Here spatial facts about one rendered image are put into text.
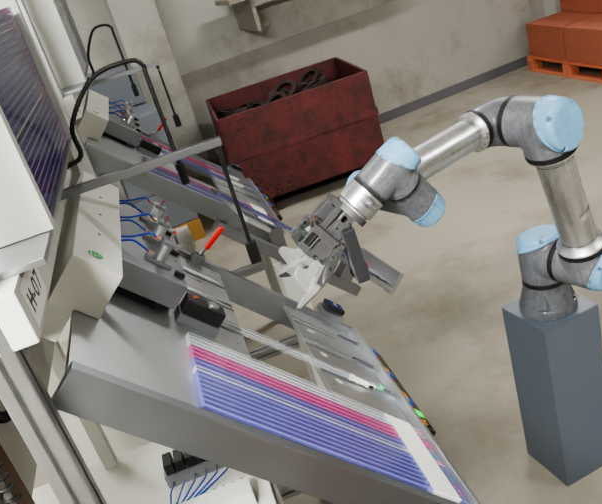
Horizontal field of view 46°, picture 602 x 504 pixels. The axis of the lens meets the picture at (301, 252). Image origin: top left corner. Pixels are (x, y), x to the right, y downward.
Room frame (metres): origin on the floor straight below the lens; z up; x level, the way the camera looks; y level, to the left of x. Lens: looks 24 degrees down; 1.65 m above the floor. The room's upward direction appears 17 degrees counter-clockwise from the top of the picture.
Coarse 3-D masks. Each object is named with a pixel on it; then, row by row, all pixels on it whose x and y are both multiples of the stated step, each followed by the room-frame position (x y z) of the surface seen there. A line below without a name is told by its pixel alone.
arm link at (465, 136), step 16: (480, 112) 1.51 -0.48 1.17; (496, 112) 1.49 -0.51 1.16; (448, 128) 1.49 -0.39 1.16; (464, 128) 1.47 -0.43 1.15; (480, 128) 1.48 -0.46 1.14; (496, 128) 1.48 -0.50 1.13; (432, 144) 1.43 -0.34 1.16; (448, 144) 1.43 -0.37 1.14; (464, 144) 1.45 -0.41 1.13; (480, 144) 1.48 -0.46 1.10; (496, 144) 1.50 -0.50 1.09; (432, 160) 1.40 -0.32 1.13; (448, 160) 1.42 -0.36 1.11; (352, 176) 1.39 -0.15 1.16
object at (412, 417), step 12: (360, 336) 1.45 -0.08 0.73; (372, 360) 1.35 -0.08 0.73; (384, 372) 1.28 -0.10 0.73; (384, 384) 1.26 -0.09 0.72; (396, 384) 1.24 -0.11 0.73; (396, 396) 1.20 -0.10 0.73; (408, 408) 1.14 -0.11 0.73; (408, 420) 1.12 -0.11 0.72; (420, 420) 1.10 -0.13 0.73; (432, 444) 1.03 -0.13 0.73; (444, 456) 0.98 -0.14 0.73; (456, 480) 0.92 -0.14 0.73; (468, 492) 0.89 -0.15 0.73
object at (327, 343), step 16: (304, 320) 1.44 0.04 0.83; (320, 320) 1.50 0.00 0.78; (304, 336) 1.33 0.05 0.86; (320, 336) 1.38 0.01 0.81; (336, 336) 1.43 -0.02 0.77; (320, 352) 1.28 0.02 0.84; (336, 352) 1.32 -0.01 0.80; (352, 352) 1.38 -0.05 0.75; (320, 368) 1.18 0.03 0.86; (352, 368) 1.27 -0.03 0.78; (368, 368) 1.30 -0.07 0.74; (336, 384) 1.14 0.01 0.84; (352, 384) 1.18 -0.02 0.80; (368, 400) 1.14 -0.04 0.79; (384, 400) 1.17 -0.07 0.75; (400, 416) 1.13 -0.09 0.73
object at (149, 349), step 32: (192, 288) 1.29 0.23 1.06; (224, 288) 1.38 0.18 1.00; (96, 320) 0.96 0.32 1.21; (128, 320) 1.01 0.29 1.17; (160, 320) 1.06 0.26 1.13; (96, 352) 0.86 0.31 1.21; (128, 352) 0.90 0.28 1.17; (160, 352) 0.95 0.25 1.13; (160, 384) 0.85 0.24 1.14; (192, 384) 0.89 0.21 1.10
